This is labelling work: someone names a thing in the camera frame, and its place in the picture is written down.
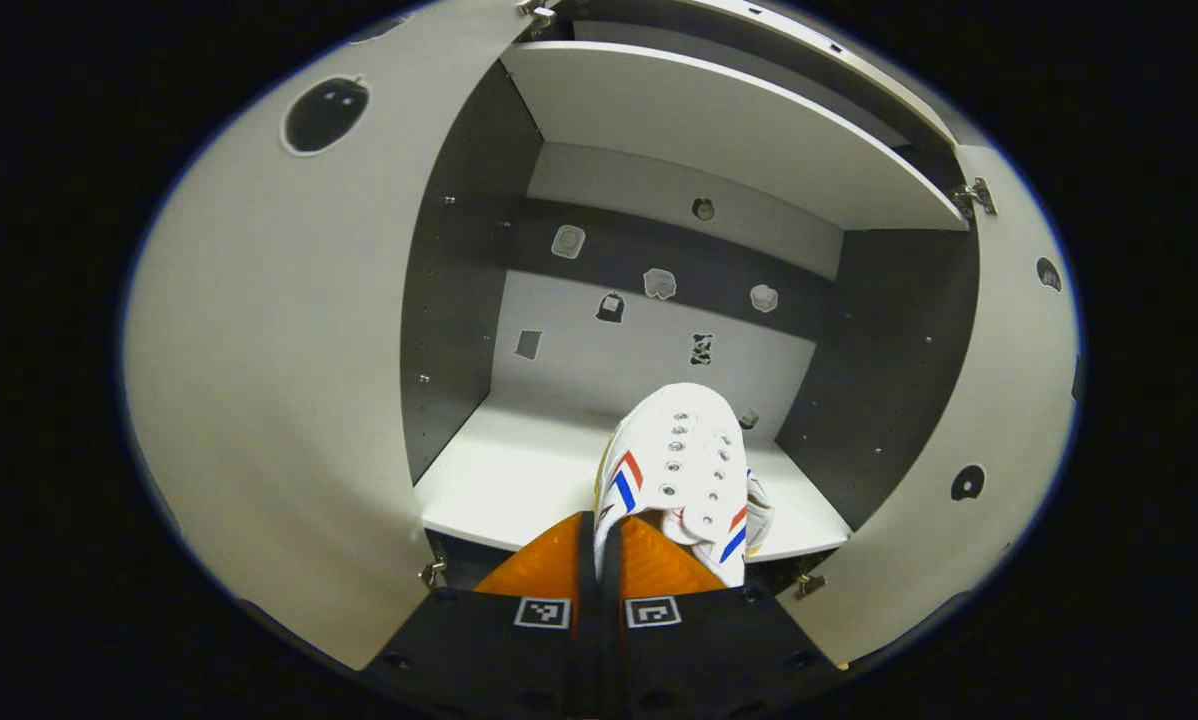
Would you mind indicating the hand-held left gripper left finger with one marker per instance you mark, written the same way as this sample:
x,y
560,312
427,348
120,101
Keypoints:
x,y
479,650

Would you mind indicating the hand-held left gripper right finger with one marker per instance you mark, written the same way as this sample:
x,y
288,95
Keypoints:
x,y
719,650

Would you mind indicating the white striped shoe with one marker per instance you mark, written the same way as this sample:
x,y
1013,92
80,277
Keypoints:
x,y
762,515
679,450

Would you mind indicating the white shoe cabinet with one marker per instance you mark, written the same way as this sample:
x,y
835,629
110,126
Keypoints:
x,y
649,350

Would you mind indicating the white cabinet door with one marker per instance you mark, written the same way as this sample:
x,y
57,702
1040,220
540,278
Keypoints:
x,y
279,350
989,400

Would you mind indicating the white cabinet shelf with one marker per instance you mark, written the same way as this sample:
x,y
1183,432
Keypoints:
x,y
719,130

